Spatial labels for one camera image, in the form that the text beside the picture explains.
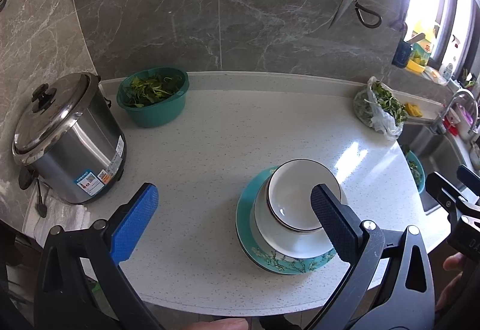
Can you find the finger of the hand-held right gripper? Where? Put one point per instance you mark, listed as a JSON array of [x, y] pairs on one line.
[[444, 189], [468, 176]]

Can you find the white towel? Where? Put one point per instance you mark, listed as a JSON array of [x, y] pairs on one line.
[[63, 221]]

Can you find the leafy green vegetables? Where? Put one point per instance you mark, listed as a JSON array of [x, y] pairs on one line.
[[386, 101], [153, 88], [414, 169]]

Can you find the green plastic basin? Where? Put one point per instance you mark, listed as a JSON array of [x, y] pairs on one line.
[[157, 114]]

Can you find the white spray bottle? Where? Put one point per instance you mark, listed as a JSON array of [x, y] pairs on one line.
[[448, 67]]

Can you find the teal plastic colander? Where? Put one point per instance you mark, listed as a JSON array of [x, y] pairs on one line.
[[419, 185]]

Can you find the large white bowl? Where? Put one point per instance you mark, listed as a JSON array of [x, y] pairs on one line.
[[296, 244]]

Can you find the person's right hand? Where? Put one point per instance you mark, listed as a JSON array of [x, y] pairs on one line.
[[452, 292]]

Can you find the person's left hand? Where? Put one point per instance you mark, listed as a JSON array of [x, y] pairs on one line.
[[217, 325]]

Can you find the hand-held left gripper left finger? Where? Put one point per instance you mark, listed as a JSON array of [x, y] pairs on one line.
[[135, 221]]

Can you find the steel container purple lid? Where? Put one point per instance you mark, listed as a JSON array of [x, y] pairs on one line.
[[465, 120]]

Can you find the blue utensil cup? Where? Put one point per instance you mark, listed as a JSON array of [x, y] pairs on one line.
[[401, 54]]

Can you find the clear plastic bag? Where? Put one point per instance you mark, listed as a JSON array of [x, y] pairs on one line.
[[382, 124]]

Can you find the stainless steel sink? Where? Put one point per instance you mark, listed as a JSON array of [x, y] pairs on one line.
[[435, 157]]

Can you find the white bowl red floral print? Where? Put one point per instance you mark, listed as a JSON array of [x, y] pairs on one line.
[[292, 191]]

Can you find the stainless steel rice cooker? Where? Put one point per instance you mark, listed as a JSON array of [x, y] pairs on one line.
[[75, 150]]

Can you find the large teal rim plate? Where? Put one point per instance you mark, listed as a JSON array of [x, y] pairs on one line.
[[277, 260]]

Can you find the chrome faucet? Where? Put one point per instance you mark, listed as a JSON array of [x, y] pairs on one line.
[[455, 97]]

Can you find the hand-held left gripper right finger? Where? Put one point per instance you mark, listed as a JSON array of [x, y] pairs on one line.
[[332, 221]]

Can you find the white packet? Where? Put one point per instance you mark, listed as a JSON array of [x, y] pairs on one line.
[[437, 75]]

